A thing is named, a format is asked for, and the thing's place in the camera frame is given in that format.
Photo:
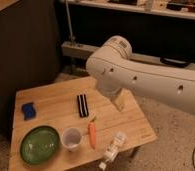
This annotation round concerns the grey metal beam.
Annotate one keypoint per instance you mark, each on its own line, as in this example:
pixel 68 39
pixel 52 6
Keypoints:
pixel 83 51

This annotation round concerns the green plate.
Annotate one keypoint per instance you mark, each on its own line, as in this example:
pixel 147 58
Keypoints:
pixel 39 145

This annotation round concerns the white spray bottle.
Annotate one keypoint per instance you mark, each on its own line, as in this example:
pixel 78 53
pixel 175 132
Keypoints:
pixel 113 149

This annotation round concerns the blue sponge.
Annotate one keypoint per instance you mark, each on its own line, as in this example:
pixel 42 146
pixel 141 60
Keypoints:
pixel 29 111

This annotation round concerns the metal pole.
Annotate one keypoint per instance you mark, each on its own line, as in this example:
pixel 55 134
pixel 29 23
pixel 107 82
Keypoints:
pixel 72 37

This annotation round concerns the wooden table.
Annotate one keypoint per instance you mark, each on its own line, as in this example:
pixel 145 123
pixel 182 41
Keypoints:
pixel 56 105

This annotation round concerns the black handle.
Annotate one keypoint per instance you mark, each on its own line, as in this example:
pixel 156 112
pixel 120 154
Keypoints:
pixel 178 64

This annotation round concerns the black striped eraser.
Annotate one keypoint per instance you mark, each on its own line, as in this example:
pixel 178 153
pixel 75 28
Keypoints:
pixel 82 105

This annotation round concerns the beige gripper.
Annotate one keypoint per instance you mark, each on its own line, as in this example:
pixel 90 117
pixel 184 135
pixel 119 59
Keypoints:
pixel 119 101

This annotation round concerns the orange carrot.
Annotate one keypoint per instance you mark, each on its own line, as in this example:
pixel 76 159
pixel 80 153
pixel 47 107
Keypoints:
pixel 92 133

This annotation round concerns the white ceramic cup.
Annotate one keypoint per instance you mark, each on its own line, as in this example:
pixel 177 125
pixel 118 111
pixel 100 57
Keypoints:
pixel 71 139

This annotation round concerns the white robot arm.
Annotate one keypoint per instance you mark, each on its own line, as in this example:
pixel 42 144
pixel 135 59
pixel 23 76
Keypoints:
pixel 114 71

